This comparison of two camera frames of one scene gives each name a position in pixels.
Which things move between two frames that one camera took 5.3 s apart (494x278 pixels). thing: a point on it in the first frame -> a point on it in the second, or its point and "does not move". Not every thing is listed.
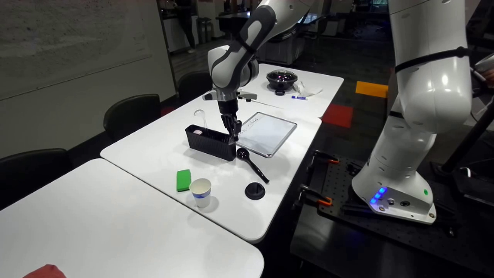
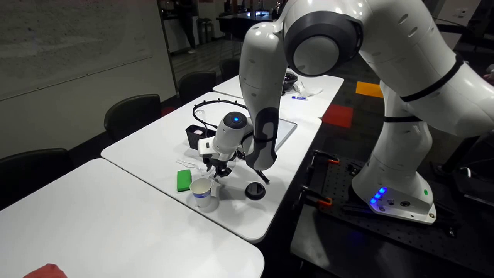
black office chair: (192, 85) does not move
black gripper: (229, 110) -> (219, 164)
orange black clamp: (325, 157) does not move
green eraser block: (183, 179) does not move
